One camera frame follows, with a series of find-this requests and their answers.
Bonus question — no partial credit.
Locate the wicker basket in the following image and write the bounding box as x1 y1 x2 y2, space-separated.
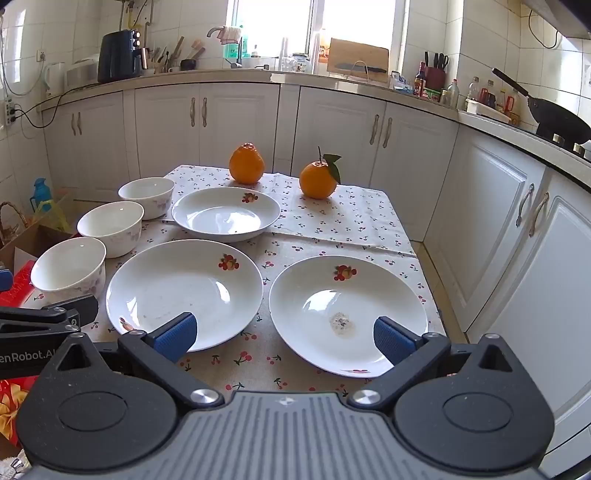
0 202 29 247

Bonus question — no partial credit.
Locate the blue bottle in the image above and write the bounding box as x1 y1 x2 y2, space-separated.
31 178 52 213

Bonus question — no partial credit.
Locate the red knife block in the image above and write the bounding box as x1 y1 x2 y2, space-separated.
424 52 450 90

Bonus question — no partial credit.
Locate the red box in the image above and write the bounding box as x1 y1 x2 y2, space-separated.
0 261 38 309

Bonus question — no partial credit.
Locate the white floral bowl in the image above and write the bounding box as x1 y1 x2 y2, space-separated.
76 200 145 259
30 237 108 306
117 176 176 221

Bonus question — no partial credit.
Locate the yellow plastic bag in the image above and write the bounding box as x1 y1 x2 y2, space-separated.
39 198 75 232

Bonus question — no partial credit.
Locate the green dish soap bottle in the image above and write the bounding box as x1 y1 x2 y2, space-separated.
225 25 245 60

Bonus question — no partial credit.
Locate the red gold gift bag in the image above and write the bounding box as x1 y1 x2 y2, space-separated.
0 376 41 448

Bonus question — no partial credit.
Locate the white countertop appliance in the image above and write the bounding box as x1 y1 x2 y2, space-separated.
65 60 100 88

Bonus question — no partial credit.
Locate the orange with leaf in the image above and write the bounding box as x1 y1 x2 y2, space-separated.
299 147 342 200

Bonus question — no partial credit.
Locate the cherry-print tablecloth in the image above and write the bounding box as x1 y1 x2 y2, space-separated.
18 164 446 402

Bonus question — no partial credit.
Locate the black air fryer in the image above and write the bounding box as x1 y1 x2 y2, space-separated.
98 29 143 84

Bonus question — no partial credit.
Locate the gas stove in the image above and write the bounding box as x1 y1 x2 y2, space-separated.
531 124 591 162

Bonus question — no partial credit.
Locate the wooden cutting board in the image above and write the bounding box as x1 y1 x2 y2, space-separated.
327 38 389 84

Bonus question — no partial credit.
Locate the row of white cabinet doors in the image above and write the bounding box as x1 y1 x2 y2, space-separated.
41 80 591 476

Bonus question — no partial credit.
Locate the black wok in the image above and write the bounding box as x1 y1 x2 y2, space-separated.
492 68 591 144

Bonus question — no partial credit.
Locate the window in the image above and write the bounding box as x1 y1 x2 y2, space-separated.
228 0 409 58

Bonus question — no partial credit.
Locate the white fruit-print plate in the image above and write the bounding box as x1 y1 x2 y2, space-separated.
105 239 264 354
171 186 281 244
269 255 429 379

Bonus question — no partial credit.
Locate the knobby orange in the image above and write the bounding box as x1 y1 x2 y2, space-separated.
229 142 266 185

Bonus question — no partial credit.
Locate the range hood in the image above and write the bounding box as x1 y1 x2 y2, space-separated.
522 0 591 40

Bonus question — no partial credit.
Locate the kitchen counter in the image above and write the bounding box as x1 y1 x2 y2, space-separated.
39 67 591 192

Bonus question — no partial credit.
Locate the black power cord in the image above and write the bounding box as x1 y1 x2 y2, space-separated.
0 0 65 130

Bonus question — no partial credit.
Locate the cardboard box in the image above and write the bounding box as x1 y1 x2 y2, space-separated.
0 189 77 278

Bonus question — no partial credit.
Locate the white electric kettle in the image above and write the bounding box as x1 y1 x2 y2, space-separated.
44 62 66 97

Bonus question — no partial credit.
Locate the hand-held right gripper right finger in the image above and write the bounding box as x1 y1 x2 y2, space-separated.
347 316 527 411

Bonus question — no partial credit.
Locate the kitchen utensils rack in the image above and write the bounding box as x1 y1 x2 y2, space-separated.
141 37 206 75

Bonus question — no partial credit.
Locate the white tray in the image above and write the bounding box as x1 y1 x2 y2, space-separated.
464 99 513 124

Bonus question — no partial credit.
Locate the metal faucet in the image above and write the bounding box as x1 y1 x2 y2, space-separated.
207 27 244 69

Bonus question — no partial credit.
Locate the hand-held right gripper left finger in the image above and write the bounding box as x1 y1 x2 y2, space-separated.
45 312 227 409

